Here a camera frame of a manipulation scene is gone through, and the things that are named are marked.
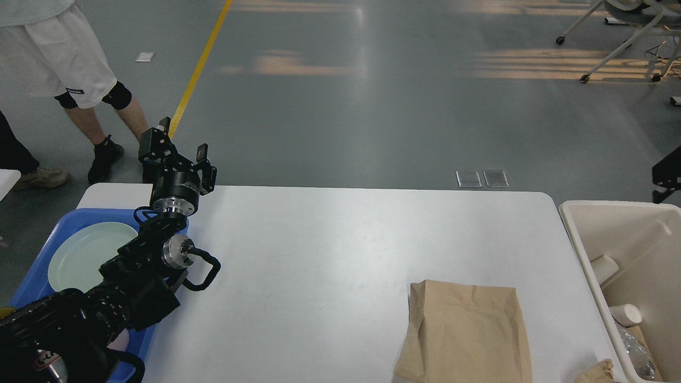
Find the white chair frame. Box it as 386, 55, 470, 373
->
555, 0, 681, 84

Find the person in white shirt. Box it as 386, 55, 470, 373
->
1, 1, 148, 184

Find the person at left edge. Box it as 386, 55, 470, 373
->
1, 113, 70, 190

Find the brown paper bag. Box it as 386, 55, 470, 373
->
394, 280, 533, 382

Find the floor metal plate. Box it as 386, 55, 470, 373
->
483, 170, 509, 188
455, 170, 483, 188

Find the green plate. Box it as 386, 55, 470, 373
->
48, 221, 138, 293

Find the dark teal mug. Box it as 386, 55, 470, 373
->
0, 307, 16, 319

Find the brown paper scrap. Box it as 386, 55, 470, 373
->
574, 359, 615, 383

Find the brown cardboard in bin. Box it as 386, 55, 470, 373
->
628, 326, 664, 381

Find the white paper cup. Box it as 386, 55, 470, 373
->
589, 255, 620, 286

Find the white side table corner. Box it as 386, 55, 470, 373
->
0, 168, 21, 201

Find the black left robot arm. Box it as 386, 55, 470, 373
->
2, 117, 221, 382

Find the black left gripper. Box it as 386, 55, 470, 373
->
138, 117, 217, 217

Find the pink mug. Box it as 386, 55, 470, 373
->
107, 329, 130, 352

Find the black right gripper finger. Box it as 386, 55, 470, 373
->
652, 147, 680, 204

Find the small paper cup in bin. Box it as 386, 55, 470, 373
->
608, 303, 643, 328

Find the blue plastic tray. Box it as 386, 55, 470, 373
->
11, 209, 146, 378

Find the left floor metal plate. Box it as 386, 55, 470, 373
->
455, 170, 483, 188

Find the beige plastic bin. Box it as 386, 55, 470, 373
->
559, 201, 680, 382

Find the right floor metal plate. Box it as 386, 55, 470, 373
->
483, 170, 509, 188

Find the clear plastic wrapper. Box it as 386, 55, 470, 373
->
611, 317, 661, 381

